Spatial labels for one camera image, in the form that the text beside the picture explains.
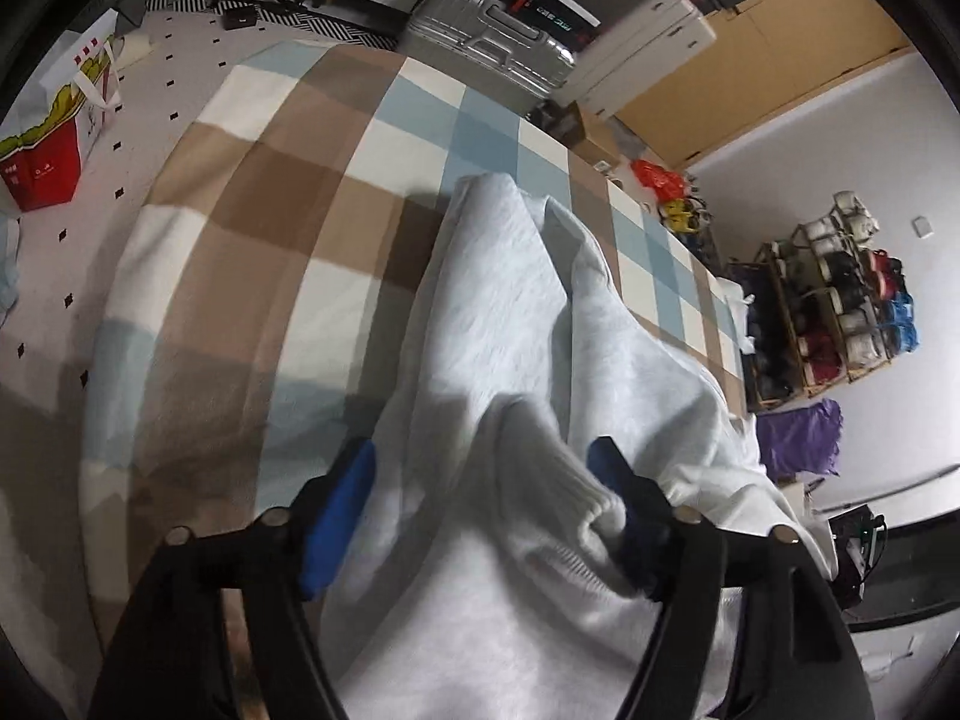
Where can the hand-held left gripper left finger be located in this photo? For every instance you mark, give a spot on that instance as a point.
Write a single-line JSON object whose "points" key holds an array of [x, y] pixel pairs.
{"points": [[337, 517]]}

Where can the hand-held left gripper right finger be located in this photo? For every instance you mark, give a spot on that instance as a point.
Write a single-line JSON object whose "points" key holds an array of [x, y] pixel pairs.
{"points": [[607, 465]]}

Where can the white sweatshirt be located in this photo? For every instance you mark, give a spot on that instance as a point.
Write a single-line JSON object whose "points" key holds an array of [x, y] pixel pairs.
{"points": [[495, 330]]}

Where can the purple cloth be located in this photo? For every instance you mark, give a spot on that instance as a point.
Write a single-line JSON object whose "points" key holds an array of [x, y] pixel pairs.
{"points": [[799, 435]]}

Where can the yellow toy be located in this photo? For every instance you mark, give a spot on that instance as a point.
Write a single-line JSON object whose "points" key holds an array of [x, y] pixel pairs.
{"points": [[679, 214]]}

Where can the wooden shelf rack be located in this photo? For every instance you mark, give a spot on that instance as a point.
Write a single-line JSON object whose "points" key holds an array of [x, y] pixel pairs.
{"points": [[825, 315]]}

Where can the red plastic bag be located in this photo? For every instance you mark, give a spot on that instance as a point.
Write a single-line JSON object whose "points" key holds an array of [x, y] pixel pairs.
{"points": [[658, 178]]}

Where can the checked blanket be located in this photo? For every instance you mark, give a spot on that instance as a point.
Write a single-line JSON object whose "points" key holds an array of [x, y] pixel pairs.
{"points": [[300, 202]]}

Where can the black glossy furniture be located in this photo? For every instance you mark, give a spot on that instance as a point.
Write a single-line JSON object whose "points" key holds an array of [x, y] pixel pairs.
{"points": [[915, 570]]}

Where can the cardboard box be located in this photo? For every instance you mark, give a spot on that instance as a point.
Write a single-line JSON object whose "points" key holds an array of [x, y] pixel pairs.
{"points": [[592, 139]]}

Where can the metal pole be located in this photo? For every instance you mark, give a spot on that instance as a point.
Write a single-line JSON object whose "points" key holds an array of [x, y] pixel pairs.
{"points": [[937, 474]]}

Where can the white dotted floor mat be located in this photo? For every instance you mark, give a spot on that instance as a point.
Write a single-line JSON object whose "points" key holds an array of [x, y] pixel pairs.
{"points": [[75, 255]]}

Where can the white wardrobe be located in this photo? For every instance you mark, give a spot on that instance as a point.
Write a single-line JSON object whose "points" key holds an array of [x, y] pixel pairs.
{"points": [[645, 37]]}

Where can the wooden door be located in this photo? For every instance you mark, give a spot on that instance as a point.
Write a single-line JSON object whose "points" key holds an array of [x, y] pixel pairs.
{"points": [[787, 52]]}

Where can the silver suitcase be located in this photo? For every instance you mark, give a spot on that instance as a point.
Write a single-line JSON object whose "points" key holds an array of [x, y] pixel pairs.
{"points": [[480, 30]]}

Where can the white paper bag red print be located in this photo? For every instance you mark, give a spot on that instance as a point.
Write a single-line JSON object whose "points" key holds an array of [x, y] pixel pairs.
{"points": [[52, 157]]}

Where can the black white striped rug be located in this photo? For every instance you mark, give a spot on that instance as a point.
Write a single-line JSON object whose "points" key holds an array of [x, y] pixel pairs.
{"points": [[315, 21]]}

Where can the small black bag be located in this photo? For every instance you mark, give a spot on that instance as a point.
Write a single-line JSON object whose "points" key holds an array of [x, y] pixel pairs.
{"points": [[240, 16]]}

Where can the white wall switch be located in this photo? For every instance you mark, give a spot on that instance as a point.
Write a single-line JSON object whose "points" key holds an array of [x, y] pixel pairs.
{"points": [[922, 227]]}

